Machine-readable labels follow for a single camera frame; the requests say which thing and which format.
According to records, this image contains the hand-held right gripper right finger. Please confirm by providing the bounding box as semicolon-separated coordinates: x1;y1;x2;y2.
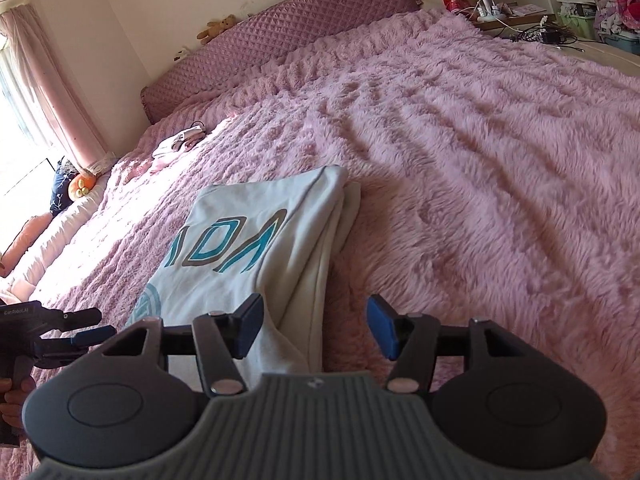
366;295;531;396

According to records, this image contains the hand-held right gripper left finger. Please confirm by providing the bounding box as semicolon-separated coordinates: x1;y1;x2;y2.
100;293;265;397

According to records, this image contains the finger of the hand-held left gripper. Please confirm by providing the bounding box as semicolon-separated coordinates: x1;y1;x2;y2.
31;325;119;370
42;309;104;332

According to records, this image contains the white printed sweatshirt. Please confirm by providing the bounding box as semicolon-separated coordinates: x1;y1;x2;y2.
124;164;362;397

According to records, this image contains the pile of red pink clothes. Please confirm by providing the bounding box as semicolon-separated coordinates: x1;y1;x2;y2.
594;0;640;37

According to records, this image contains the person's left hand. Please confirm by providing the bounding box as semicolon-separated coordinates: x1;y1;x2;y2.
0;377;27;431

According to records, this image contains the white bed sheet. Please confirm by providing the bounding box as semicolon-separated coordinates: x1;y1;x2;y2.
0;177;112;306

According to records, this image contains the peach pillow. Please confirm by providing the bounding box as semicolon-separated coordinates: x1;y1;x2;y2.
0;211;54;267

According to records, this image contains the dark blue patterned pillow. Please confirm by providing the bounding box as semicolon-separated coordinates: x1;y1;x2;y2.
49;155;82;218

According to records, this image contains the orange plush toy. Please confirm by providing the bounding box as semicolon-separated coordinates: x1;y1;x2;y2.
67;172;99;202

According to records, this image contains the pink fluffy blanket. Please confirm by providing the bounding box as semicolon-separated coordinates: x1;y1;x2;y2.
0;5;640;480

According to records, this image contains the small pink white garment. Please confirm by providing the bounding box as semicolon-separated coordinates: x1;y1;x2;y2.
151;120;207;162

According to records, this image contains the pink curtain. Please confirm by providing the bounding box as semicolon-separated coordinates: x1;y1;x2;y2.
0;2;119;175

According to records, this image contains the brown teddy bear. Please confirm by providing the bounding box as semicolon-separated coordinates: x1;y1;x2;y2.
196;13;237;42

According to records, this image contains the purple quilted headboard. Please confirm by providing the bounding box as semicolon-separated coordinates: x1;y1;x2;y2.
139;0;422;126

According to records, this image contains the wooden nightstand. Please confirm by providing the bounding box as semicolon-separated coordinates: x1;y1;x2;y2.
472;2;557;30

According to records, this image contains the green storage box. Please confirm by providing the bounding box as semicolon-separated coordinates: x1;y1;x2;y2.
556;2;602;42

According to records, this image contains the blue storage box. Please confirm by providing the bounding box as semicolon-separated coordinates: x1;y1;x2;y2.
599;30;640;57

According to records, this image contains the tangle of black cables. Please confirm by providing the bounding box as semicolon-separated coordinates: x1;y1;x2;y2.
499;14;587;53

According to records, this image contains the beige bed frame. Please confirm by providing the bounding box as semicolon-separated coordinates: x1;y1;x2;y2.
555;35;640;81

